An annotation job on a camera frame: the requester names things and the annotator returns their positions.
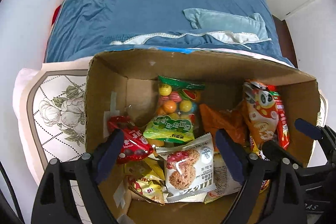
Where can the white snack bag with text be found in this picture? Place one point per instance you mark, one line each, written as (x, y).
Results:
(225, 184)

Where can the long red snack packet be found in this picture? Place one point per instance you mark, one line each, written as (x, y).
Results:
(282, 127)

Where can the green gumball candy bag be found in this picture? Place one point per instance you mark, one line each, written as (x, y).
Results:
(176, 116)

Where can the white patterned bed quilt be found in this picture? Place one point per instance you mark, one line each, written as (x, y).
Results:
(49, 106)

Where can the red candy wrapper bag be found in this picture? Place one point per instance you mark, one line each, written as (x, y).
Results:
(135, 146)

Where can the yellow red chips bag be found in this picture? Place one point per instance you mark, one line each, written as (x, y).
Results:
(146, 179)

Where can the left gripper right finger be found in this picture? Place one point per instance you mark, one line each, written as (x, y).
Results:
(284, 201)

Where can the blue bed blanket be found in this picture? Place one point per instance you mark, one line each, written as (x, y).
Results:
(86, 27)

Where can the orange snack bag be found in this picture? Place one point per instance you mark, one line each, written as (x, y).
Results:
(230, 120)

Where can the cardboard milk carton box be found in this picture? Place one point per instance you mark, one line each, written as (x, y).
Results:
(133, 74)

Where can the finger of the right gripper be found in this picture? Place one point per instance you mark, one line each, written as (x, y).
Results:
(273, 152)
(324, 135)

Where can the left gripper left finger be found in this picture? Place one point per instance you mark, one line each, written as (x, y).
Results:
(55, 203)

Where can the cookie snack white packet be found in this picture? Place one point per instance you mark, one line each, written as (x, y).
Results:
(189, 169)

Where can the orange cartoon snack packet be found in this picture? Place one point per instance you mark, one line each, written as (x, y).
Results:
(261, 111)

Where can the light blue pillowcase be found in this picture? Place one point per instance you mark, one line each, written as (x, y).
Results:
(242, 29)

